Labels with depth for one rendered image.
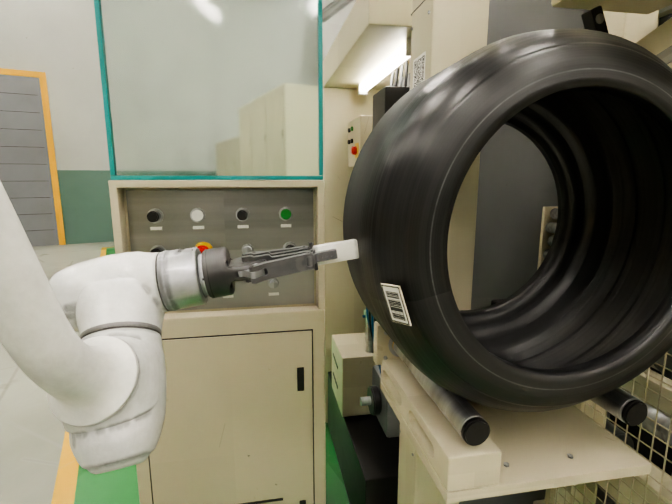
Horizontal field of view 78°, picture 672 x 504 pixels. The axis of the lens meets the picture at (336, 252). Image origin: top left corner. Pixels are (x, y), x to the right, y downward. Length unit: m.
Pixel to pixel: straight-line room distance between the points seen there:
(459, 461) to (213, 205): 0.86
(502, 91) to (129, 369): 0.57
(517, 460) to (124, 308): 0.67
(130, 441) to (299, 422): 0.83
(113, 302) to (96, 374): 0.13
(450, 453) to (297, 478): 0.81
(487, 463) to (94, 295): 0.62
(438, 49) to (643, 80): 0.42
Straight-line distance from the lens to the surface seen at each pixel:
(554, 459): 0.87
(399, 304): 0.58
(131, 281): 0.63
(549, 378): 0.72
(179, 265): 0.62
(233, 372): 1.27
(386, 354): 0.99
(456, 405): 0.73
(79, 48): 9.64
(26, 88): 9.52
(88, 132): 9.40
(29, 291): 0.46
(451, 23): 1.03
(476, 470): 0.75
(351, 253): 0.66
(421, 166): 0.56
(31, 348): 0.48
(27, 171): 9.42
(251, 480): 1.45
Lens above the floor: 1.28
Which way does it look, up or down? 10 degrees down
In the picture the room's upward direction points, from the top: straight up
